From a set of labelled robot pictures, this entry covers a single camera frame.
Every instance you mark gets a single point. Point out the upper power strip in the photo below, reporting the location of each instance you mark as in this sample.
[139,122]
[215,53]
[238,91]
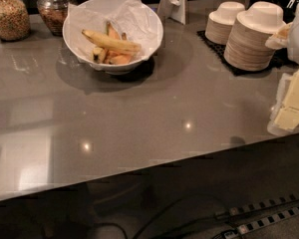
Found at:
[260,205]

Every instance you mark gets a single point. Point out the orange banana piece upper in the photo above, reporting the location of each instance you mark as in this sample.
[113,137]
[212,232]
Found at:
[112,32]

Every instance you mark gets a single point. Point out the left stack of paper bowls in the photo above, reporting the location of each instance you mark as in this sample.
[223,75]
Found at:
[220,21]

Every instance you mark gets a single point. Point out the glass jar of brown nuts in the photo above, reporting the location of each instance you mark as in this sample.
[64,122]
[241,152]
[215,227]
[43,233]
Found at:
[54,13]

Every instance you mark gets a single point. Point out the orange banana piece lower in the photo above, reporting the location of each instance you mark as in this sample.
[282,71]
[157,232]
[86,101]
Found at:
[114,58]

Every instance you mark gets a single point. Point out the long yellow banana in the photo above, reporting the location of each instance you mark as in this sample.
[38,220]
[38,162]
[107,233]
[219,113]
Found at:
[104,41]

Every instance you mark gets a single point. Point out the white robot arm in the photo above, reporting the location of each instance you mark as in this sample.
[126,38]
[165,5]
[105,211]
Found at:
[292,55]

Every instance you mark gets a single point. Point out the white paper bowl liner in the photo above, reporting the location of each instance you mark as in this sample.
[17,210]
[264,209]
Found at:
[141,24]

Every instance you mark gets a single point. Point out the white sign stand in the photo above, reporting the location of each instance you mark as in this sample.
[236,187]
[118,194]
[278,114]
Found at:
[173,9]

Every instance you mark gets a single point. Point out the power strip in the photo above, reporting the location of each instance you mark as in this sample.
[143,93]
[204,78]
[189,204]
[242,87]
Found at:
[260,205]
[239,231]

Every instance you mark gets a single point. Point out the white ceramic bowl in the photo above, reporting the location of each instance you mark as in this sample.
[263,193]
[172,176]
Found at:
[115,69]

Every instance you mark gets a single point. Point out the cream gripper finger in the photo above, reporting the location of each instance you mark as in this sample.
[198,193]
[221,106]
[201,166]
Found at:
[287,119]

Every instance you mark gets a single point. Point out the large glass jar of grains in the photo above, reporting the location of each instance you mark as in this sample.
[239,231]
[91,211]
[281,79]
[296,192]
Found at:
[14,20]

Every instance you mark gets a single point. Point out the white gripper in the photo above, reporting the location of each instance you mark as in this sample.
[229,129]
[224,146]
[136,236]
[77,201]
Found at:
[277,41]

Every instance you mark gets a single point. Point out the lower power strip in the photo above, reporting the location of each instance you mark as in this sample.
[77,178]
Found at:
[239,231]

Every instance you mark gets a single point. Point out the black rubber mat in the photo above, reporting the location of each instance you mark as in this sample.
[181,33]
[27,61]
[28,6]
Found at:
[278,61]

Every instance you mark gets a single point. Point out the orange banana piece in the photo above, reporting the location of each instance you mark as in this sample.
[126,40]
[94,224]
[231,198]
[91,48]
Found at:
[114,58]
[112,32]

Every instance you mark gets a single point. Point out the small banana piece left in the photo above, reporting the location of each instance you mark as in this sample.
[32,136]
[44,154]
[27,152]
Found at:
[99,54]

